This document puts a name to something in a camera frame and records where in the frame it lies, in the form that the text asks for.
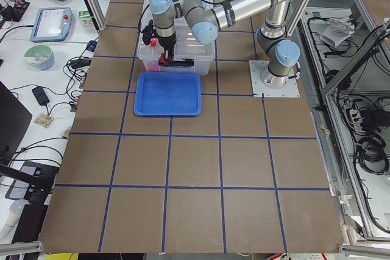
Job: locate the black monitor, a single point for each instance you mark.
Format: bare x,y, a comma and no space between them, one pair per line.
15,120

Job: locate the clear plastic storage box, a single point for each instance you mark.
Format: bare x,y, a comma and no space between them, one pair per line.
189,55

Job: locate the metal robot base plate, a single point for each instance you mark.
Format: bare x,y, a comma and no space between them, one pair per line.
264,84

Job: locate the blue teach pendant near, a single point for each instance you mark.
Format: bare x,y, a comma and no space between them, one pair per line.
52,24

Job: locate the blue plastic tray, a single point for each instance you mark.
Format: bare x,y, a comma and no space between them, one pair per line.
167,94

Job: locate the green blue bowl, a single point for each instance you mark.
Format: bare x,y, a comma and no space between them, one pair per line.
40,57

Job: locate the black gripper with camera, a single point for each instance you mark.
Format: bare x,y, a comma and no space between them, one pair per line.
168,43

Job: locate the black power adapter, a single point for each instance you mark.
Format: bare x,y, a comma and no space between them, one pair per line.
40,96

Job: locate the green and white carton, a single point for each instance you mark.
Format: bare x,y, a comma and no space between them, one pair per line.
85,18

